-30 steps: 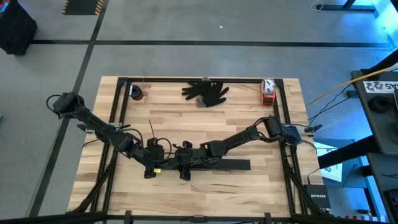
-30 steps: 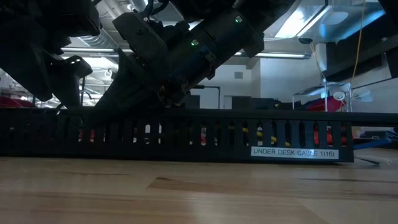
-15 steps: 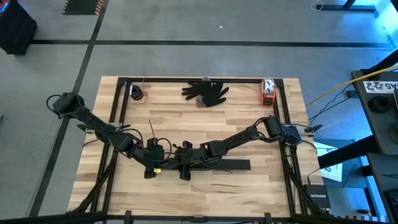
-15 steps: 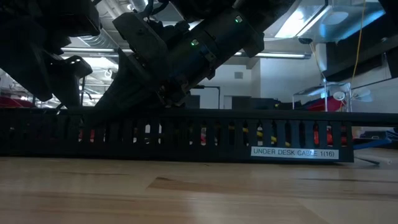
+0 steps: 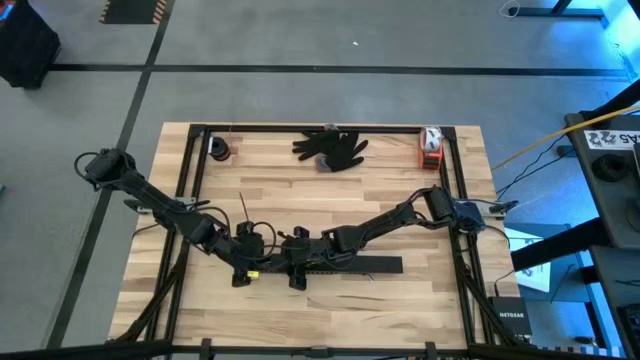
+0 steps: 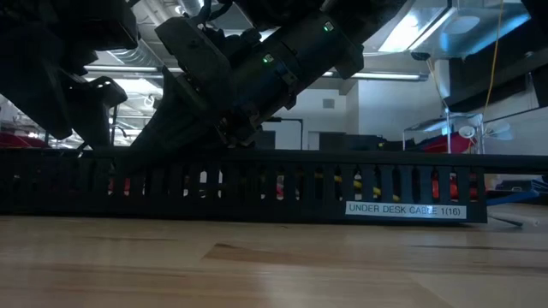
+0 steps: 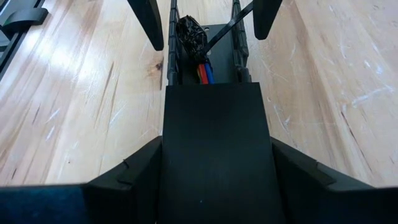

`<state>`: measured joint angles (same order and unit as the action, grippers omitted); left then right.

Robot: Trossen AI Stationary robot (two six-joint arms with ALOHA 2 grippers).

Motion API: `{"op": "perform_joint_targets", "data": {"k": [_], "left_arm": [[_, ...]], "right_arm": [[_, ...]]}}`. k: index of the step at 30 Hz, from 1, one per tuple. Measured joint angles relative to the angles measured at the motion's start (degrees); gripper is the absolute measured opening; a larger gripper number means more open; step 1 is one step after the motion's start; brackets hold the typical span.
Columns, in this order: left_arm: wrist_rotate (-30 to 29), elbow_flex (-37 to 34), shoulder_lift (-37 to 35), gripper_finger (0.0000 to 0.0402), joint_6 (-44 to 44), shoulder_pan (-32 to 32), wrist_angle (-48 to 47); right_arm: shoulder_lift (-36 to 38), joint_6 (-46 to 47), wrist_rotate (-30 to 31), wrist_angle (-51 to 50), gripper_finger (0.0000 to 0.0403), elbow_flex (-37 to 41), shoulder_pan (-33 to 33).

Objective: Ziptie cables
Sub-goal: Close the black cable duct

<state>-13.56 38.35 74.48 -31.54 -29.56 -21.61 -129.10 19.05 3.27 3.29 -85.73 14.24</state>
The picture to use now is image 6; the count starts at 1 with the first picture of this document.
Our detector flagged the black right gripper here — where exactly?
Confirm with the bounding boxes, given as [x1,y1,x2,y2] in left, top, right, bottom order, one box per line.
[128,36,303,156]

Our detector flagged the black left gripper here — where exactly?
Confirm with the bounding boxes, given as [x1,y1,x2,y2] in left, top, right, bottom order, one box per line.
[0,0,140,150]

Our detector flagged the black slotted cable raceway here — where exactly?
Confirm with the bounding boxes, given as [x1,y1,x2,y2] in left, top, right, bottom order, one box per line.
[0,147,489,225]

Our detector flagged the black raceway cover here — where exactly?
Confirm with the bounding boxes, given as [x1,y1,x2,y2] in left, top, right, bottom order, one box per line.
[80,147,548,175]

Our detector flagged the red storage bin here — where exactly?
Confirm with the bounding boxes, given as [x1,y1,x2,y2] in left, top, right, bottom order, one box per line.
[0,131,49,150]

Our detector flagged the black cabinet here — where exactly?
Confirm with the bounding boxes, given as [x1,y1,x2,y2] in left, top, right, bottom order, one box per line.
[319,132,403,152]

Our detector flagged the overhead light bar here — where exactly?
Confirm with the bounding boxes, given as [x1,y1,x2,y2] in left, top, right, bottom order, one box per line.
[83,64,429,82]

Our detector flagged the metal shelf rack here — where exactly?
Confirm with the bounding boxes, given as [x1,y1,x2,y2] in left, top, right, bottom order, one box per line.
[401,109,493,156]

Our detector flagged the black background rig frame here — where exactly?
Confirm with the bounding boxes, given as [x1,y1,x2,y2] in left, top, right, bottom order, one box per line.
[109,104,129,147]

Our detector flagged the black gate-shaped rig frame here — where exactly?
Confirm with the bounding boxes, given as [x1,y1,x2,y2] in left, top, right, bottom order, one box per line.
[261,116,304,151]

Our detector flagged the yellow cord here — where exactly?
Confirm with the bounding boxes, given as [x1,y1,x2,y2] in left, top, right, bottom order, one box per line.
[482,0,505,123]

